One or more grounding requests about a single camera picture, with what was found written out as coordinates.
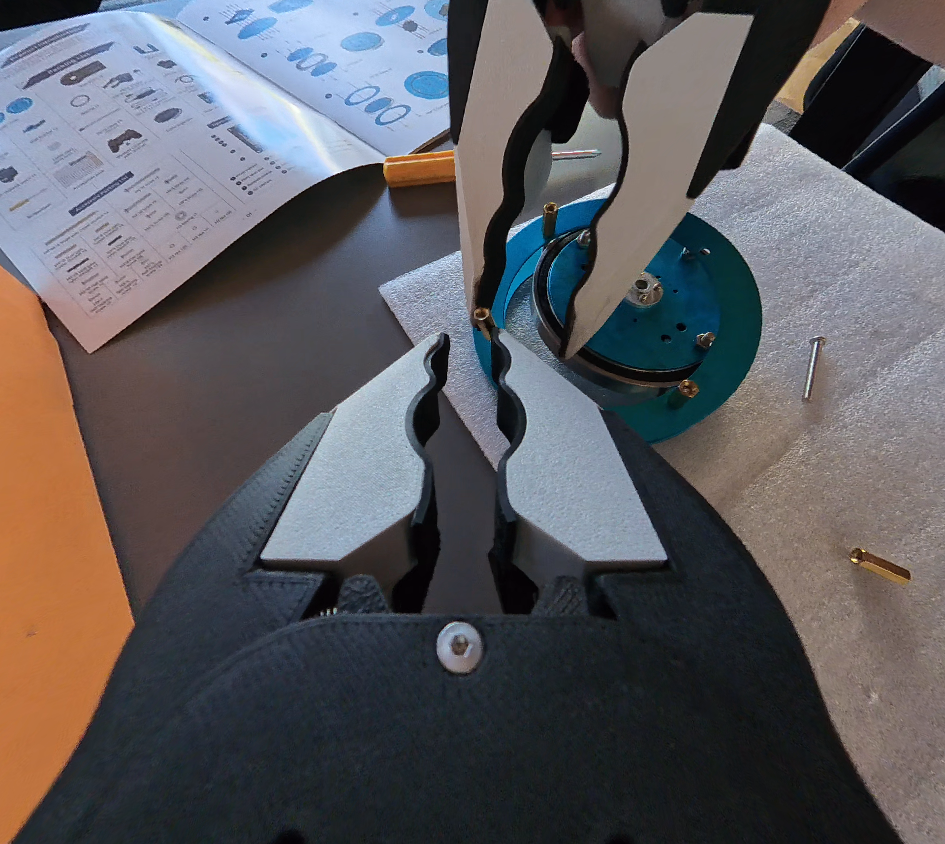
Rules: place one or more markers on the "printed instruction booklet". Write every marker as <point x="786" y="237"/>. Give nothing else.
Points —
<point x="177" y="136"/>

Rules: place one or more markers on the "brass standoff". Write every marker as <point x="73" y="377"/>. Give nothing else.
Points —
<point x="483" y="323"/>
<point x="550" y="212"/>
<point x="688" y="388"/>
<point x="880" y="565"/>

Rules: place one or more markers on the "silver screw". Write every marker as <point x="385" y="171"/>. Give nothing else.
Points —
<point x="812" y="366"/>

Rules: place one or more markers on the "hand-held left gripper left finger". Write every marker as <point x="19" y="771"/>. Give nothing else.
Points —
<point x="355" y="490"/>

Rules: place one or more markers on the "blue disc with bearing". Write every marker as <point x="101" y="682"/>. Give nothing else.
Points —
<point x="665" y="320"/>

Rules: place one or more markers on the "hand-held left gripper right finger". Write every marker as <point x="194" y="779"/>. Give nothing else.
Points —
<point x="576" y="490"/>

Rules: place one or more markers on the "blue round metal base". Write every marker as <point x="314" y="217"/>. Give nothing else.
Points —
<point x="731" y="313"/>

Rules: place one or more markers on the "dark grey desk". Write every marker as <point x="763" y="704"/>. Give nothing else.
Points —
<point x="251" y="387"/>

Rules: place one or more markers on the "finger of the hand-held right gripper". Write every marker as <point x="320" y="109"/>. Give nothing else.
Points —
<point x="679" y="121"/>
<point x="495" y="106"/>

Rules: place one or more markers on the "white foam sheet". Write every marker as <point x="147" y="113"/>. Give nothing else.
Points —
<point x="842" y="460"/>

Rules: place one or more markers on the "orange cardboard box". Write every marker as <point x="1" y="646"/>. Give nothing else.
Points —
<point x="45" y="564"/>

